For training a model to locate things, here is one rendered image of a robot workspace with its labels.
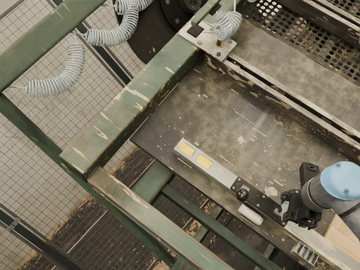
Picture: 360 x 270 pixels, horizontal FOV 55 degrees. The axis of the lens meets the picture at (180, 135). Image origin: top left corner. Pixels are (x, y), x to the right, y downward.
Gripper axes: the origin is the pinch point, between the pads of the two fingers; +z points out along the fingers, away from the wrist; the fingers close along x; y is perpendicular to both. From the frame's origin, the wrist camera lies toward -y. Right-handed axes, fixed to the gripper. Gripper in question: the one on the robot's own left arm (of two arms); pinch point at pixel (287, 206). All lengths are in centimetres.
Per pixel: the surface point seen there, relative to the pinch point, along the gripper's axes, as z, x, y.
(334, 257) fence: 9.0, 18.6, 8.2
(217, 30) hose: -7, -34, -49
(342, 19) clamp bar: 5, 11, -82
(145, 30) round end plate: 31, -67, -71
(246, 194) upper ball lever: -2.8, -12.7, 0.9
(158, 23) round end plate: 32, -63, -78
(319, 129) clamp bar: 8.3, 8.9, -32.4
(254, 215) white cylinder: 10.2, -6.6, 2.7
